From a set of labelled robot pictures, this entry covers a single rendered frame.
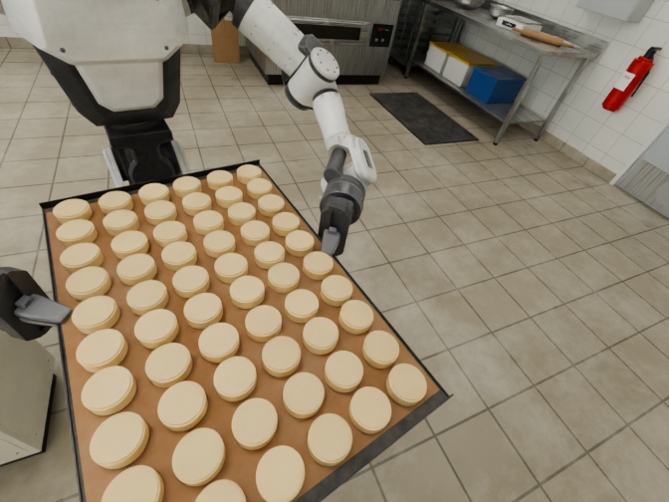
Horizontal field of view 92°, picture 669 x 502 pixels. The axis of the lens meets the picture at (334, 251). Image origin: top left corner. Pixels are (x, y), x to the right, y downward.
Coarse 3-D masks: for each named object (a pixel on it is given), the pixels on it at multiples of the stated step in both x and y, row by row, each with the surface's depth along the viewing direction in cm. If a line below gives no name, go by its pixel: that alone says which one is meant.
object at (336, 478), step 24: (216, 168) 69; (96, 192) 59; (48, 240) 51; (360, 288) 54; (72, 408) 36; (432, 408) 42; (72, 432) 35; (384, 432) 39; (360, 456) 37; (336, 480) 35
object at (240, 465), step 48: (96, 240) 53; (192, 240) 56; (240, 240) 57; (192, 336) 44; (240, 336) 45; (288, 336) 46; (144, 384) 39; (384, 384) 43; (432, 384) 44; (288, 432) 38; (96, 480) 32; (240, 480) 34
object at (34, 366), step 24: (0, 336) 96; (0, 360) 94; (24, 360) 105; (48, 360) 119; (0, 384) 92; (24, 384) 103; (48, 384) 117; (0, 408) 91; (24, 408) 101; (48, 408) 119; (0, 432) 90; (24, 432) 98; (0, 456) 98; (24, 456) 103
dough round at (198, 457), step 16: (192, 432) 35; (208, 432) 35; (176, 448) 34; (192, 448) 34; (208, 448) 34; (224, 448) 35; (176, 464) 32; (192, 464) 33; (208, 464) 33; (192, 480) 32; (208, 480) 33
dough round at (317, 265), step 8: (312, 256) 54; (320, 256) 55; (328, 256) 55; (304, 264) 53; (312, 264) 53; (320, 264) 53; (328, 264) 54; (304, 272) 54; (312, 272) 52; (320, 272) 52; (328, 272) 53
